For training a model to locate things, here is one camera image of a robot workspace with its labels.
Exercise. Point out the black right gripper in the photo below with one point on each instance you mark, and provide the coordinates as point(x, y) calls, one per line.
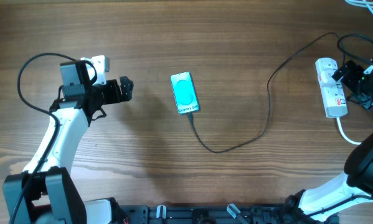
point(367, 100)

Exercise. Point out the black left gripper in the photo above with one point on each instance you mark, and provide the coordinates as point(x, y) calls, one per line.
point(114, 96)

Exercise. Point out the teal screen smartphone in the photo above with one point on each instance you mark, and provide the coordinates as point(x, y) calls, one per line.
point(184, 93)

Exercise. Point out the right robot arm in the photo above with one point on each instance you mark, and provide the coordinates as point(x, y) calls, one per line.
point(355, 183)

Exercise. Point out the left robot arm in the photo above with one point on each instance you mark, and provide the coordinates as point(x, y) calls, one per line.
point(44, 191)

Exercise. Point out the white charger plug adapter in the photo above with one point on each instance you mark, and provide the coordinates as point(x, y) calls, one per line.
point(325, 77)

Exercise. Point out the white power strip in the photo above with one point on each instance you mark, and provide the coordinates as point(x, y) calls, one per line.
point(333, 96)

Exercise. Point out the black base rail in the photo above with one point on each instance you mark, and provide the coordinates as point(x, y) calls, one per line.
point(231, 214)

